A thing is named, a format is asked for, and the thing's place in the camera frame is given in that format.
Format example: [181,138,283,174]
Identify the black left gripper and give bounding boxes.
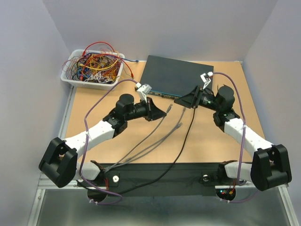
[125,97,166,121]

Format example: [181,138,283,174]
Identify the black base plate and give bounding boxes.
[76,162,259,198]

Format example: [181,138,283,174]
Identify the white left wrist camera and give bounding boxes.
[135,82,152,102]

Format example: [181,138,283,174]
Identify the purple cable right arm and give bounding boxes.
[211,72,259,203]

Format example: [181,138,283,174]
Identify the tangled coloured wires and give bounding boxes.
[61,41,139,84]

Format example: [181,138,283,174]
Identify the grey ethernet cable short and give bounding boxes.
[105,122,182,172]

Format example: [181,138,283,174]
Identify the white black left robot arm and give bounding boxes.
[39,94,166,188]

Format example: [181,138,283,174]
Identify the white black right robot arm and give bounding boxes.
[174,85,292,191]

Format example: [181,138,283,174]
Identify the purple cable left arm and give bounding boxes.
[79,79,142,205]

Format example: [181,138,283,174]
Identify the teal network switch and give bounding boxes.
[139,55,214,99]

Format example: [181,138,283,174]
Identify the white plastic basket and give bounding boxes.
[60,49,125,90]

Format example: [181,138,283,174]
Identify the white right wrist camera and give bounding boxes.
[200,72,214,89]

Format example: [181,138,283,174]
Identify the aluminium frame rail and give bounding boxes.
[27,87,80,226]

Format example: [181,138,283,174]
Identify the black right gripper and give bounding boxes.
[174,85,221,112]

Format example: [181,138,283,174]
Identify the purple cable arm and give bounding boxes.
[211,72,259,203]
[79,79,142,205]

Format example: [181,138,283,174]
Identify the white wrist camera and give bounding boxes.
[135,82,152,102]
[200,72,214,89]

